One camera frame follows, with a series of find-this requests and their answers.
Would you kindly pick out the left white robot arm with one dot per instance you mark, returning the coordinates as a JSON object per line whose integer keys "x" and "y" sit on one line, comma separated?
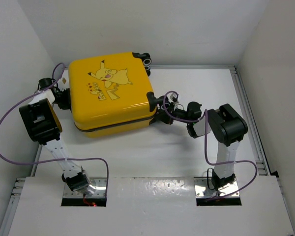
{"x": 43, "y": 126}

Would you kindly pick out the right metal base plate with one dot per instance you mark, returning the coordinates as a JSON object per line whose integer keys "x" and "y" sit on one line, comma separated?
{"x": 204, "y": 189}

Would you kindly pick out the yellow suitcase with dark lining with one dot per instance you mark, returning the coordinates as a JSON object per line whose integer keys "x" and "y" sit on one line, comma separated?
{"x": 111, "y": 93}

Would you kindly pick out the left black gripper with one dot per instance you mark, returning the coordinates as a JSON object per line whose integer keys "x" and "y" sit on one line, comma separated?
{"x": 67, "y": 105}

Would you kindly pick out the metal base plate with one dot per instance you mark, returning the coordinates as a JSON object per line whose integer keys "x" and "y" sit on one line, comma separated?
{"x": 204, "y": 189}
{"x": 98, "y": 189}

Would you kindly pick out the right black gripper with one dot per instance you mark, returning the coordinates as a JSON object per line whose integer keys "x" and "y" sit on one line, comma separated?
{"x": 164, "y": 116}

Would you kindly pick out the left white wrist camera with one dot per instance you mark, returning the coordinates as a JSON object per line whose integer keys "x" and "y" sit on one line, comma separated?
{"x": 174, "y": 98}

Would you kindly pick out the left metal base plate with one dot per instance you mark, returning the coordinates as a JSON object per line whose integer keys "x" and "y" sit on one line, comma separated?
{"x": 98, "y": 189}

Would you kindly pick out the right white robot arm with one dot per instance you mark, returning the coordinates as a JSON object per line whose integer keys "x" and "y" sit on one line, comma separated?
{"x": 225, "y": 123}

